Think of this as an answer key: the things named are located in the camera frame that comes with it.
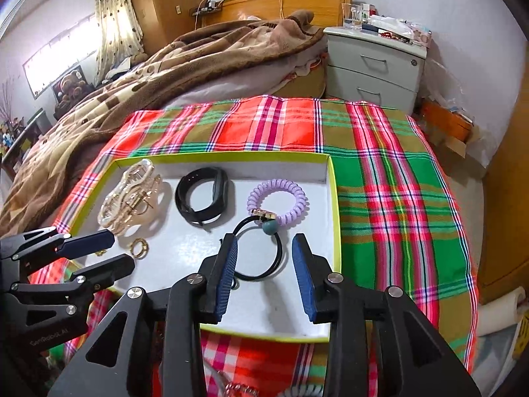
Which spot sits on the open cardboard box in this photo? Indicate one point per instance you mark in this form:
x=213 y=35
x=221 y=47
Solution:
x=461 y=147

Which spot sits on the window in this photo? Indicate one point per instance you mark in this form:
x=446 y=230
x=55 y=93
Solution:
x=62 y=53

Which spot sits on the clutter on nightstand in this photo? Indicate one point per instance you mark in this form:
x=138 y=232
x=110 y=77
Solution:
x=396 y=27

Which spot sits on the low shelf with small things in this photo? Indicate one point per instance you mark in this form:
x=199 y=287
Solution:
x=20 y=136

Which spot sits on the orange box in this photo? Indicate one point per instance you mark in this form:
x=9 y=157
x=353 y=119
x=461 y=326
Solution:
x=446 y=122

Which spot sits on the power strip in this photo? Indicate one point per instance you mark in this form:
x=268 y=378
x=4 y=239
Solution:
x=206 y=7

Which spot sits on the plaid cloth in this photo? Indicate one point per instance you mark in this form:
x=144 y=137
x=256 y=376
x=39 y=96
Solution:
x=392 y=215

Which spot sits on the wooden headboard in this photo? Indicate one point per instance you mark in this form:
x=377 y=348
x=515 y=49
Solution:
x=314 y=4

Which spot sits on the wooden door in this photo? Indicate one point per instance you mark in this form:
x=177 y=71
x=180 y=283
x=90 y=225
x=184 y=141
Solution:
x=508 y=194

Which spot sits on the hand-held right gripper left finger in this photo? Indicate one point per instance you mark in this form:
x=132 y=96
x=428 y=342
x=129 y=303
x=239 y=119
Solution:
x=225 y=273

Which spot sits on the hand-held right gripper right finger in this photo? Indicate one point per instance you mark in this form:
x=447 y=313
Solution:
x=303 y=277

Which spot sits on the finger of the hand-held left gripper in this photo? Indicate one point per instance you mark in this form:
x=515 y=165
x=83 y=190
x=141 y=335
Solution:
x=91 y=242
x=115 y=265

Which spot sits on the brown teddy bear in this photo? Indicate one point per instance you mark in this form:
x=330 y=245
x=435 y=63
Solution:
x=70 y=89

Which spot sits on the clear drinking glass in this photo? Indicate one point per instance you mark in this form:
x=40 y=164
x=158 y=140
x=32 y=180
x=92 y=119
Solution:
x=351 y=16

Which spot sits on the clear hair claw clip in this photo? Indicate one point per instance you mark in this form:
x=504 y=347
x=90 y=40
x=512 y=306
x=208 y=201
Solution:
x=124 y=186

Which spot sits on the yellow-green cardboard box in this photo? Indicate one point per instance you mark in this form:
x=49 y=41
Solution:
x=264 y=302

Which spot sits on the wooden wardrobe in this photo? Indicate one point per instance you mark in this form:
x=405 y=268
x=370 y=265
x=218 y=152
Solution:
x=165 y=4

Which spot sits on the beige hair claw clip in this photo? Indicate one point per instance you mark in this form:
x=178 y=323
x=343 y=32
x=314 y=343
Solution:
x=159 y=211

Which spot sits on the white paper roll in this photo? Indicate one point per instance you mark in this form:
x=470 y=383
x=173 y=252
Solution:
x=498 y=312

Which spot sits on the black smart wristband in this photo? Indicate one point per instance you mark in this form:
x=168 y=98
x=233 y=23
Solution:
x=225 y=192

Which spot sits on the dotted curtain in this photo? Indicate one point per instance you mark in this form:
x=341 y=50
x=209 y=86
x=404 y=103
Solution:
x=115 y=25

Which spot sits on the grey nightstand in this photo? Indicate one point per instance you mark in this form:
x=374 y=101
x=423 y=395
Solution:
x=372 y=70

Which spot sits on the brown patterned blanket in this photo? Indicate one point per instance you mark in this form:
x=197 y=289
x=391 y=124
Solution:
x=144 y=87

